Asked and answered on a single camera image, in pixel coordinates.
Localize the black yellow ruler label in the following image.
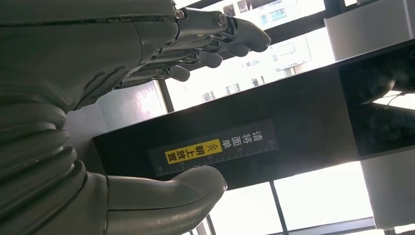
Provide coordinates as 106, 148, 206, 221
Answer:
149, 118, 279, 177

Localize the dark window frame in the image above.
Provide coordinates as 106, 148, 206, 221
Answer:
157, 0, 415, 235

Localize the black inbound scanner machine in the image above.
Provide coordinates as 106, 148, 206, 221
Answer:
65, 37, 415, 192

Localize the dark machine screen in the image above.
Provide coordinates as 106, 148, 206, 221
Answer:
339, 42, 415, 159

